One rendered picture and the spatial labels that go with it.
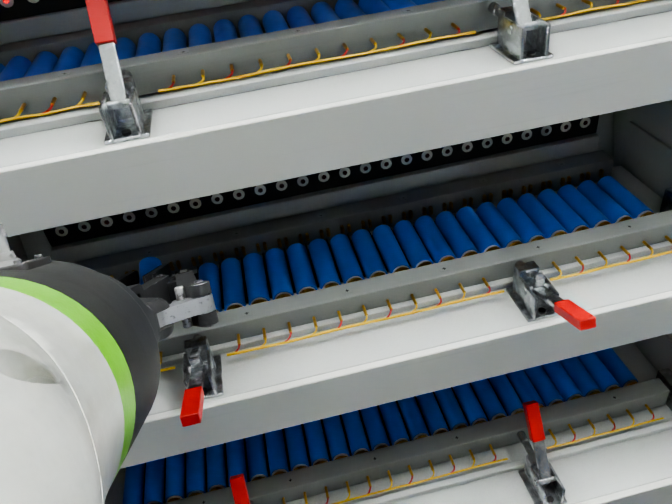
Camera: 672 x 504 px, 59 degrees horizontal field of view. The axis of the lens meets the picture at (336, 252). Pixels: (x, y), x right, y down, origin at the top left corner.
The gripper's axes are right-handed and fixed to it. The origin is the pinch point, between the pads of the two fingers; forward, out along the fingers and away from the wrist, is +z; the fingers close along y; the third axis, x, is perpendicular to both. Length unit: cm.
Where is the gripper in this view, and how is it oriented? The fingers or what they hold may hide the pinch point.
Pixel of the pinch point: (144, 291)
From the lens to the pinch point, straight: 48.5
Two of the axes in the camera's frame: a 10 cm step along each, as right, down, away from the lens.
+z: -1.2, -0.9, 9.9
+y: -9.7, 2.2, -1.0
